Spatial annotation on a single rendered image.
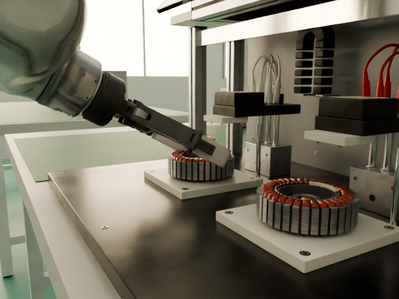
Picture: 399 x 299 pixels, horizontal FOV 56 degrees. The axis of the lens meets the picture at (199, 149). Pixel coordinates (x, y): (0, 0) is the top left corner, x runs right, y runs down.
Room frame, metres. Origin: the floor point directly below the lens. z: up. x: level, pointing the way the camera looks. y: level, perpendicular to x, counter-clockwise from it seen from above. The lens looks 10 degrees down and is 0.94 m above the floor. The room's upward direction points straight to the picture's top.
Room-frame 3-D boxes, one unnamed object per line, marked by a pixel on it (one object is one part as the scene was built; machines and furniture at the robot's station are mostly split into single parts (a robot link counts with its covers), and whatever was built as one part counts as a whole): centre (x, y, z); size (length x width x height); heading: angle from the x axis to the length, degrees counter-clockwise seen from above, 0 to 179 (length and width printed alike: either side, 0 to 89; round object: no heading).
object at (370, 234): (0.41, -0.12, 0.78); 0.15 x 0.15 x 0.01; 30
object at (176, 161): (0.62, 0.00, 0.80); 0.11 x 0.11 x 0.04
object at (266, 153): (0.69, -0.13, 0.80); 0.08 x 0.05 x 0.06; 30
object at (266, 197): (0.41, -0.12, 0.80); 0.11 x 0.11 x 0.04
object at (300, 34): (0.70, -0.22, 0.98); 0.07 x 0.05 x 0.13; 30
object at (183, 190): (0.62, 0.00, 0.78); 0.15 x 0.15 x 0.01; 30
